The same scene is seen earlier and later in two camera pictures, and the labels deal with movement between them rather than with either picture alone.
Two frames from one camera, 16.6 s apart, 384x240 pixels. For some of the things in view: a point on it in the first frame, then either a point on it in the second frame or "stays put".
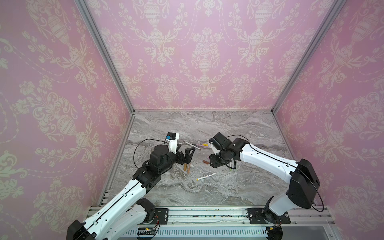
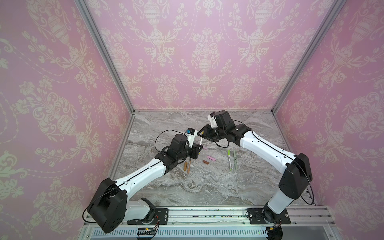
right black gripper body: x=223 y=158 -> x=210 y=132
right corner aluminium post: x=334 y=8 stays put
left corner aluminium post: x=88 y=17 stays put
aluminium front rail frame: x=231 y=222 stays put
